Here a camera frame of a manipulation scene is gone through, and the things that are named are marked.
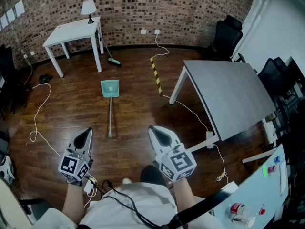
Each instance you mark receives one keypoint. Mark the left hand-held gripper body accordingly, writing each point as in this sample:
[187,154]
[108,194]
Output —
[71,164]

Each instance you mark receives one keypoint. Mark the small blue box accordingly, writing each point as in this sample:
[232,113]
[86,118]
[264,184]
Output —
[277,159]

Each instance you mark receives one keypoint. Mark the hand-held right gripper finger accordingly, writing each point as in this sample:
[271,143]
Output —
[153,143]
[172,141]

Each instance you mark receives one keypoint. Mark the black shoes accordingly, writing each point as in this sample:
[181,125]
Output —
[45,78]

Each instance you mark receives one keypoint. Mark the white square table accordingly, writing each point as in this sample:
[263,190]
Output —
[71,31]

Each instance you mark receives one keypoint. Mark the red label plastic bottle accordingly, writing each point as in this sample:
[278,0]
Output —
[240,209]

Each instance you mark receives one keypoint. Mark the person's black trouser leg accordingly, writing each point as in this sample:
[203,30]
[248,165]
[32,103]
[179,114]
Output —
[152,175]

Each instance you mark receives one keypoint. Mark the white table lamp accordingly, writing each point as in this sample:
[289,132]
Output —
[88,7]

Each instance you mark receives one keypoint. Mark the white power adapter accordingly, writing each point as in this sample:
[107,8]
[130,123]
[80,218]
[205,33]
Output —
[88,187]

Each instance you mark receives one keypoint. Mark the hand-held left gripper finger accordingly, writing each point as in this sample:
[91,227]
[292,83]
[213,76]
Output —
[87,144]
[74,141]

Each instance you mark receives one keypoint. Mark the white paper sheet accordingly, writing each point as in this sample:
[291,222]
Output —
[3,21]
[10,14]
[19,7]

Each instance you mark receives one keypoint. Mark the person's left forearm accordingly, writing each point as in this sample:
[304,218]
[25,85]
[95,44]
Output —
[72,201]

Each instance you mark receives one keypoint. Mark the black office chair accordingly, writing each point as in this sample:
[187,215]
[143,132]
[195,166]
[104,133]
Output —
[270,75]
[9,80]
[227,37]

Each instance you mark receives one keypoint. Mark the white power strip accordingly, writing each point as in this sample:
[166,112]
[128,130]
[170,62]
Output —
[209,139]

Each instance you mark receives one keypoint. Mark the small red item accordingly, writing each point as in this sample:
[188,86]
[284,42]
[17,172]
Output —
[261,210]

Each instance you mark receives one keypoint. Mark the pale blue desk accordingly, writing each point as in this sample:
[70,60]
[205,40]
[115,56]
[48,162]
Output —
[257,192]

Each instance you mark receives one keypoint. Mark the green sticky note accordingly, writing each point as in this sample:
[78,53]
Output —
[264,172]

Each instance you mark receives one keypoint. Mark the green broom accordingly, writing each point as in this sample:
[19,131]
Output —
[114,62]

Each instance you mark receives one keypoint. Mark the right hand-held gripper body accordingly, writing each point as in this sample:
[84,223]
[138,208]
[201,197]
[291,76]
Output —
[178,163]

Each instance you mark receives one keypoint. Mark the person's white shirt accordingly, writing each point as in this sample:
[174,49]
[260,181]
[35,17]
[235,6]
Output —
[133,206]

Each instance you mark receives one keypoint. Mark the person's right forearm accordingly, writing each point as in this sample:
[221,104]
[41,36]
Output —
[183,194]

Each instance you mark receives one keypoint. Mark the person's white shoe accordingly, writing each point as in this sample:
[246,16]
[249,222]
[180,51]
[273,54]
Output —
[127,180]

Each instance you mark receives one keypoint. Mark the white wall pipe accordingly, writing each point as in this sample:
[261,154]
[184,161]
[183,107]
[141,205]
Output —
[256,8]

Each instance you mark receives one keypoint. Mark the grey rectangular table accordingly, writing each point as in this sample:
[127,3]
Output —
[228,92]

